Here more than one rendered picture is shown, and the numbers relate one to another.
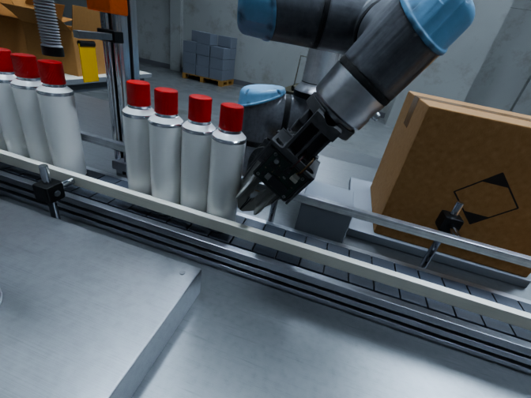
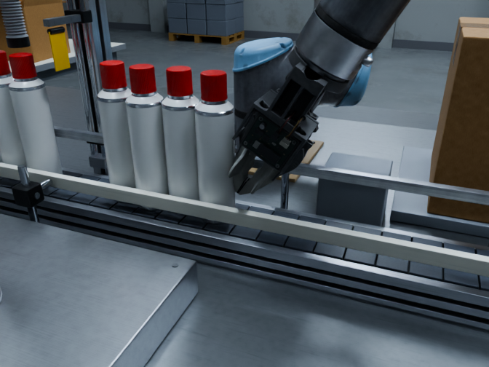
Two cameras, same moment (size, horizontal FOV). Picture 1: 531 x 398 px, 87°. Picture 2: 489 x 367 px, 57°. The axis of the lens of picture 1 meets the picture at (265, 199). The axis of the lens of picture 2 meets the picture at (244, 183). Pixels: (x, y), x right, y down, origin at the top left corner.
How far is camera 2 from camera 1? 0.17 m
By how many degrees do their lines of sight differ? 10
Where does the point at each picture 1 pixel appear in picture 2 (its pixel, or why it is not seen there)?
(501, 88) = not seen: outside the picture
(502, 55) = not seen: outside the picture
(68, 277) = (58, 274)
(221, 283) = (223, 282)
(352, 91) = (329, 41)
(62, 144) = (37, 143)
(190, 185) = (177, 170)
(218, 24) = not seen: outside the picture
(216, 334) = (217, 330)
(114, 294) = (105, 287)
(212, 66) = (210, 17)
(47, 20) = (12, 10)
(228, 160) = (215, 135)
